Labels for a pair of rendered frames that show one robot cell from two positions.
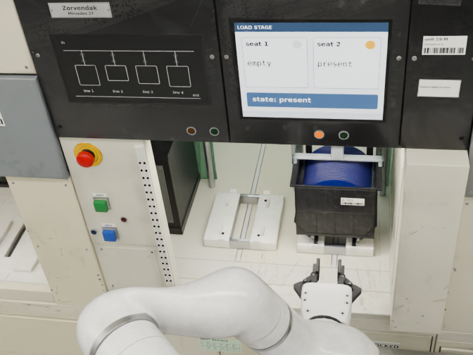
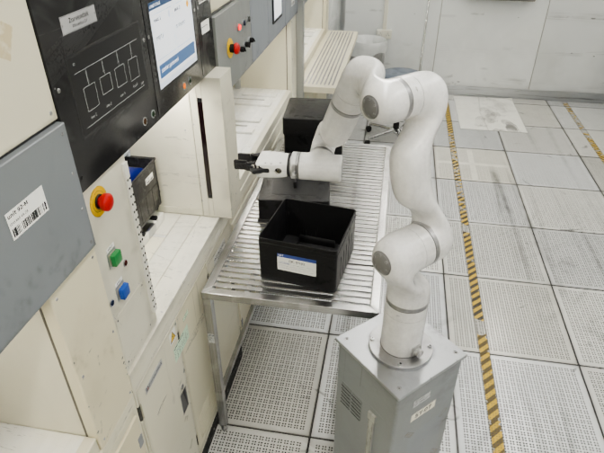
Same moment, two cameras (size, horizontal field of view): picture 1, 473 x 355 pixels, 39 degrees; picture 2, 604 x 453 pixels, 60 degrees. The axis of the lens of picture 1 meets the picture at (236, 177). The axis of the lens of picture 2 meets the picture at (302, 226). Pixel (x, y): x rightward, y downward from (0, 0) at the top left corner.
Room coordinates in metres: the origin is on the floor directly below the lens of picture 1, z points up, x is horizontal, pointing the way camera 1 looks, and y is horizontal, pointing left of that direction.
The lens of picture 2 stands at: (0.85, 1.32, 1.93)
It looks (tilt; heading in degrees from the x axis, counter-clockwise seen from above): 34 degrees down; 266
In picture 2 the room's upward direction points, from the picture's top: straight up
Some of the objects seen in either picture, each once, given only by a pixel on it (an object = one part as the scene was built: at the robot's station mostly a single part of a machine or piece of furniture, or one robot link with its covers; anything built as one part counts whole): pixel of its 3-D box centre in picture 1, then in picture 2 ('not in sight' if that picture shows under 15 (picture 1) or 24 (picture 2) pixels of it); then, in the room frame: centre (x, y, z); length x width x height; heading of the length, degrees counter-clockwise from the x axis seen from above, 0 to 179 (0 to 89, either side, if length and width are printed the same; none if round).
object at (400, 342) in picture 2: not in sight; (404, 323); (0.49, 0.23, 0.85); 0.19 x 0.19 x 0.18
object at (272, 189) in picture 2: not in sight; (295, 190); (0.75, -0.61, 0.83); 0.29 x 0.29 x 0.13; 83
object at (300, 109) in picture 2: not in sight; (315, 132); (0.63, -1.07, 0.89); 0.29 x 0.29 x 0.25; 80
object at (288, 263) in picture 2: not in sight; (308, 243); (0.73, -0.19, 0.85); 0.28 x 0.28 x 0.17; 68
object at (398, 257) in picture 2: not in sight; (403, 269); (0.51, 0.25, 1.07); 0.19 x 0.12 x 0.24; 32
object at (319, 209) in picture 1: (337, 179); (116, 186); (1.38, -0.27, 1.06); 0.24 x 0.20 x 0.32; 76
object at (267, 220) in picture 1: (245, 218); not in sight; (1.45, -0.01, 0.89); 0.22 x 0.21 x 0.04; 166
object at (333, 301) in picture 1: (325, 310); (275, 164); (0.84, -0.15, 1.19); 0.11 x 0.10 x 0.07; 167
